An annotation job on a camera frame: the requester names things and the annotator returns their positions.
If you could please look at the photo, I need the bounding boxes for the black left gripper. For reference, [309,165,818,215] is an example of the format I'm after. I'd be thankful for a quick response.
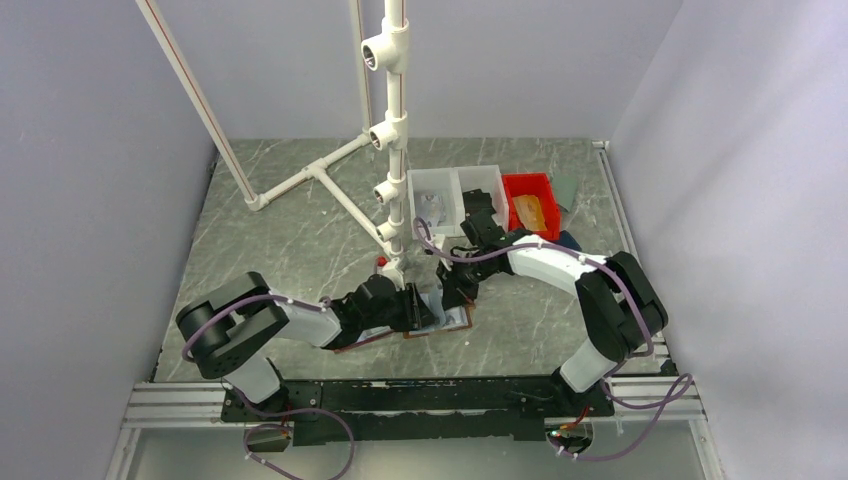
[361,282,439,332]

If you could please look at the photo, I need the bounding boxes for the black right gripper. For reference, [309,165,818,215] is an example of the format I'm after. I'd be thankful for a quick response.
[436,248,496,311]

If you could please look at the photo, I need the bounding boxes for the brown leather card holder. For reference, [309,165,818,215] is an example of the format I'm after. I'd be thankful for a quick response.
[402,300,474,339]

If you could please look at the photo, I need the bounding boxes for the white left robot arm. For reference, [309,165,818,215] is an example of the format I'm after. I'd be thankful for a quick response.
[175,271,439,420]

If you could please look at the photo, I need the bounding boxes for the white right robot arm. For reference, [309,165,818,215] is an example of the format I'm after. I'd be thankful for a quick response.
[429,213,669,415]

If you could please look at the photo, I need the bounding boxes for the orange credit card in bin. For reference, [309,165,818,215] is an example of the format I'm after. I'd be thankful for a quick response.
[513,195,547,232]

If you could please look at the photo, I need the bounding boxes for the blue leather card holder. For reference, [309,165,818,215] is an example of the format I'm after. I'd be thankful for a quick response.
[557,230,582,251]

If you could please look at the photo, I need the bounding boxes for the black parts in bin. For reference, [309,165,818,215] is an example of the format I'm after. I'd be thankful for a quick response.
[462,189,496,217]

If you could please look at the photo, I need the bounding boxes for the silver items in bin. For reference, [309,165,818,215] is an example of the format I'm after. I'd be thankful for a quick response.
[415,191,449,229]

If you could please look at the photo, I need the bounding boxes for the white two-compartment bin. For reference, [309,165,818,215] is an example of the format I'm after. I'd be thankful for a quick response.
[406,165,510,237]

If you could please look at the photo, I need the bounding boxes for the red plastic bin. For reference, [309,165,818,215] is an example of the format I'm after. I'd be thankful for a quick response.
[501,173,561,242]

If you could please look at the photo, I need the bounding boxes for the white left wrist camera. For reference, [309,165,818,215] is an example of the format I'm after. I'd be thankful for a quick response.
[374,256,405,290]

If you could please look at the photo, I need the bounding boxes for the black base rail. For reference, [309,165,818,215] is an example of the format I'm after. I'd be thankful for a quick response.
[220,375,615,446]

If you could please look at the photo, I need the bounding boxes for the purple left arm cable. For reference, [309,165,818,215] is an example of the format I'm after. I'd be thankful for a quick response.
[180,294,356,480]

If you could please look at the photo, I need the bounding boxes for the white PVC pipe frame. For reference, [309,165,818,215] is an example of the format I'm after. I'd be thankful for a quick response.
[136,1,409,266]

